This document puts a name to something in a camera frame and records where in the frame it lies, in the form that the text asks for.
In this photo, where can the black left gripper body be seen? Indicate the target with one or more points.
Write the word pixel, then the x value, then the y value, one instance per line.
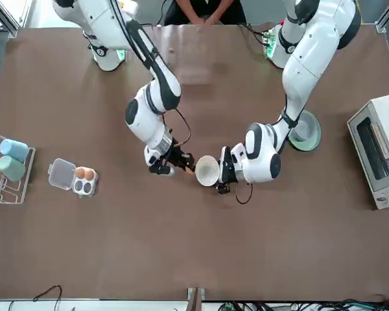
pixel 226 165

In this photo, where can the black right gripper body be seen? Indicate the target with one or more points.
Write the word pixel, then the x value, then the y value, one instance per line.
pixel 174 157

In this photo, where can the brown egg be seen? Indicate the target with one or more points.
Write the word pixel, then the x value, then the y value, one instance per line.
pixel 80 172
pixel 190 171
pixel 89 175

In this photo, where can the white bowl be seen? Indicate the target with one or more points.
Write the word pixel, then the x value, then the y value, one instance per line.
pixel 207 170

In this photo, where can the person's right forearm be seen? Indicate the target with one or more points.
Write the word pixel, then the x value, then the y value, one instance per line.
pixel 186 9

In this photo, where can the person's left forearm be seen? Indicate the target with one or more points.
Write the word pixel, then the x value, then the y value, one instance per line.
pixel 223 8

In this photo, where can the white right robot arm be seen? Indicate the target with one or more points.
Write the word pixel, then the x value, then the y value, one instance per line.
pixel 149 120

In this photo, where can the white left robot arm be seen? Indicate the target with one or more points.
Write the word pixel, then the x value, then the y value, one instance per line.
pixel 311 64

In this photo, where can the clear glass bowl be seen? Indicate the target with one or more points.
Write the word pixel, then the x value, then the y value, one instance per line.
pixel 306 129

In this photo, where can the clear plastic egg carton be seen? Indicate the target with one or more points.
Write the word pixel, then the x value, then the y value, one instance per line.
pixel 62 173

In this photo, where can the green plate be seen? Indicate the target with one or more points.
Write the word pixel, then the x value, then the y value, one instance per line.
pixel 308 146

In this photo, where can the green-lit base connector board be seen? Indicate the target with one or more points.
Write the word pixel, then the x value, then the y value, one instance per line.
pixel 268 40
pixel 121 55

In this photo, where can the person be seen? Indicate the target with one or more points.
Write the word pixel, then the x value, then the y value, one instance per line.
pixel 204 6

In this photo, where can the blue cup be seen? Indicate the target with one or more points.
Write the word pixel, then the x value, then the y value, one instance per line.
pixel 14 150

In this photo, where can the teal cup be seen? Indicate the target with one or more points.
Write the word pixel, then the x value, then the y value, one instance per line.
pixel 11 168

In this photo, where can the cream toaster oven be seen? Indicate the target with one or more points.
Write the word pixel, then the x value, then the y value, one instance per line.
pixel 385 129

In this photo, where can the aluminium frame profile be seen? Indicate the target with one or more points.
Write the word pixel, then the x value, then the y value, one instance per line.
pixel 9 19
pixel 384 26

